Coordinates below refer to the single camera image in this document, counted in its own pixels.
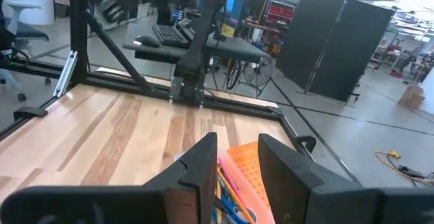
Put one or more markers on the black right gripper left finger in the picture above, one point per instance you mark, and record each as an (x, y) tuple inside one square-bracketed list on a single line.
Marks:
[(200, 173)]

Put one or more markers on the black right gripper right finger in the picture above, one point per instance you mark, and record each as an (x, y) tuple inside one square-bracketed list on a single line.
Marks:
[(288, 183)]

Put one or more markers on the clear box with orange lid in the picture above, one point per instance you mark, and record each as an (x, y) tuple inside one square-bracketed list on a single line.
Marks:
[(247, 169)]

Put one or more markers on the orange pencil with blue cap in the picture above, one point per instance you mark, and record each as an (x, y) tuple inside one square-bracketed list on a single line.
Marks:
[(237, 200)]

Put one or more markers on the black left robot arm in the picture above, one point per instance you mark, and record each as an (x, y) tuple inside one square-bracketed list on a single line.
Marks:
[(196, 54)]

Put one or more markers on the cardboard box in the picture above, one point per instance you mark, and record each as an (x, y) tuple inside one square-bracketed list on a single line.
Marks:
[(412, 96)]

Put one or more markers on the black floor fan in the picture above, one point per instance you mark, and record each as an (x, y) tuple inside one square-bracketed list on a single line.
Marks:
[(258, 74)]

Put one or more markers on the gray desk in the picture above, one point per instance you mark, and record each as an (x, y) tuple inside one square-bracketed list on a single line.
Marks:
[(237, 47)]

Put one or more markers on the black keyboard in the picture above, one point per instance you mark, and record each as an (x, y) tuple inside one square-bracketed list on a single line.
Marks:
[(169, 34)]

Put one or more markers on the black computer mouse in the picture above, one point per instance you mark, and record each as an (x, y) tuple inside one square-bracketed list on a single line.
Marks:
[(146, 41)]

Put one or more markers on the black folding partition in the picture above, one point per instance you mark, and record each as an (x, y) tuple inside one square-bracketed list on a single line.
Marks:
[(339, 47)]

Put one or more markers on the red shelf cart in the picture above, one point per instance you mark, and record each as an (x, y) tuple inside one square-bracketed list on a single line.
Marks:
[(279, 12)]

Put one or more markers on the monitor with blue screen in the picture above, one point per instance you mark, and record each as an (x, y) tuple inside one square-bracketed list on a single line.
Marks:
[(232, 0)]

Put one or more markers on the office chair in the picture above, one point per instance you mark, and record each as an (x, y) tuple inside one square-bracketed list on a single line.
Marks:
[(30, 32)]

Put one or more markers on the silver angle bracket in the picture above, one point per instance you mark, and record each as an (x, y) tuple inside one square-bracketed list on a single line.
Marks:
[(66, 73)]

